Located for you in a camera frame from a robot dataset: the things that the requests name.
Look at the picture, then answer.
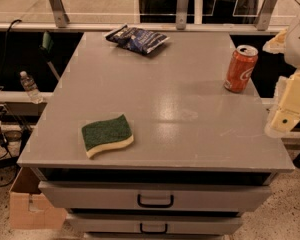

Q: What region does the grey drawer cabinet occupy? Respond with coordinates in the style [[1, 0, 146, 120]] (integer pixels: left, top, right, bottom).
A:
[[19, 32, 293, 240]]

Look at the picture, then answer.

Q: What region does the drawer black handle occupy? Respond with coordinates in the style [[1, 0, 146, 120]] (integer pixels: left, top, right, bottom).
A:
[[137, 194, 174, 209], [139, 223, 168, 234]]

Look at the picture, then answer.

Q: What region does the left metal bracket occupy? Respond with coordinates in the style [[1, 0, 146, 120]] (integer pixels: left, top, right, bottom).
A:
[[49, 0, 69, 28]]

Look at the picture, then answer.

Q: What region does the green and yellow sponge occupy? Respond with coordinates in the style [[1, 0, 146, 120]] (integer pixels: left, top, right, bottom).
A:
[[81, 114, 134, 158]]

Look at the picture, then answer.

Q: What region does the metal bracket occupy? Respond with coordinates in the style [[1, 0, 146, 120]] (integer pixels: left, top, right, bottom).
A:
[[176, 0, 189, 30], [49, 0, 69, 28], [254, 0, 278, 31]]

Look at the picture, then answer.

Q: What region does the right metal bracket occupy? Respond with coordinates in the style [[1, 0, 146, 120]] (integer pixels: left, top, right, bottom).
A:
[[254, 0, 278, 31]]

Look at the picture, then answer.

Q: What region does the blue chip bag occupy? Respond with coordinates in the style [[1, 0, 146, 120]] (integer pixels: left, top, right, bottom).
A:
[[105, 25, 169, 55]]

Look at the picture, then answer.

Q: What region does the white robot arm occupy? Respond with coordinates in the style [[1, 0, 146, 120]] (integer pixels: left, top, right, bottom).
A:
[[263, 13, 300, 138]]

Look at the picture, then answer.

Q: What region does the clear plastic water bottle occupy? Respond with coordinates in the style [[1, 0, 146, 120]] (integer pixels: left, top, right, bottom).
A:
[[20, 71, 43, 104]]

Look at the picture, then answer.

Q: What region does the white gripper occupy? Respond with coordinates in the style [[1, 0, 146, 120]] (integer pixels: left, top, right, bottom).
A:
[[264, 69, 300, 138]]

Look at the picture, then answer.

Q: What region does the black cable on left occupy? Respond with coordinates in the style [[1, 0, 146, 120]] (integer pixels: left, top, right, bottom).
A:
[[0, 18, 33, 188]]

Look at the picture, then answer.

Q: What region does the middle metal bracket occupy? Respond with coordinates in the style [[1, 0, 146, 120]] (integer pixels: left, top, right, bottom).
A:
[[176, 0, 189, 30]]

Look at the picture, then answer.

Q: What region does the orange soda can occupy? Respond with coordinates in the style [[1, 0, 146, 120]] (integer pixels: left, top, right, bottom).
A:
[[224, 45, 258, 93]]

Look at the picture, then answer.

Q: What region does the green handled tool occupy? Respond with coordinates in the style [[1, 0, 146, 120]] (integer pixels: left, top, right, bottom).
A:
[[39, 31, 60, 80]]

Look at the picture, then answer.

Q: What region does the top drawer black handle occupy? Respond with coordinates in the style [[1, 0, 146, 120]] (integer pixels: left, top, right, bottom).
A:
[[137, 194, 174, 209]]

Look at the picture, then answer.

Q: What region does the cardboard box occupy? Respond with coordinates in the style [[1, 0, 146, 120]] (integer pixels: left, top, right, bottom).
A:
[[9, 168, 66, 230]]

